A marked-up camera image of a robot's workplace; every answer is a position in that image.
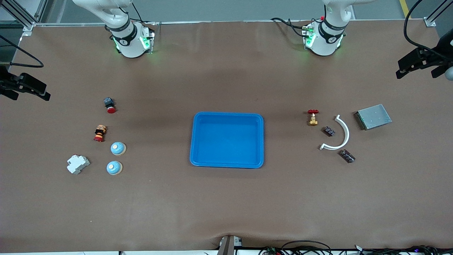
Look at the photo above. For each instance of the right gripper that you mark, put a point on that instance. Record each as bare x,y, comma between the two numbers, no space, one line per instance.
7,85

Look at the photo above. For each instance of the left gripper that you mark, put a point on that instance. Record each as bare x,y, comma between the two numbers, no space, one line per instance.
437,56

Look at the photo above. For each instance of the blue desk bell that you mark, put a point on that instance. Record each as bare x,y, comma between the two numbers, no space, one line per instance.
114,167
118,148

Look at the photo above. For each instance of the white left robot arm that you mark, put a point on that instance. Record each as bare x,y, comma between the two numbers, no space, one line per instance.
325,40

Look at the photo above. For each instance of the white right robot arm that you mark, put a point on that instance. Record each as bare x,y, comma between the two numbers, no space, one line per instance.
129,42

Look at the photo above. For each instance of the blue plastic tray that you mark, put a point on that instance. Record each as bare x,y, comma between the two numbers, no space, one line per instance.
226,141

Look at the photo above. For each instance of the grey metal box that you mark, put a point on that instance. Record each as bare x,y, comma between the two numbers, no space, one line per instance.
373,117

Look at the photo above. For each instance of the black red push button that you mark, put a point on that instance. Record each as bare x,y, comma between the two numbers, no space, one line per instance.
109,104

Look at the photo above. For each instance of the red yellow emergency button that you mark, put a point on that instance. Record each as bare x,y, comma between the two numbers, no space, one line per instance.
100,133

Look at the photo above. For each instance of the white circuit breaker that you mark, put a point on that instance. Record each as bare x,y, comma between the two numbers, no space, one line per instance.
78,164

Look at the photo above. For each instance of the brown table mat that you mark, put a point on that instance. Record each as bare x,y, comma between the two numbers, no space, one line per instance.
226,205

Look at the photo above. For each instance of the aluminium frame post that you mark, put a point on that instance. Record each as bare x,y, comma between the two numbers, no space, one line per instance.
430,22
24,19

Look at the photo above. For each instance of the white curved plastic bracket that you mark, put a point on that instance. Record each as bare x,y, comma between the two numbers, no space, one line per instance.
345,129

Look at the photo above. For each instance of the metal table clamp bracket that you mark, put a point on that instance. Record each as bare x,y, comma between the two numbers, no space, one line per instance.
228,246

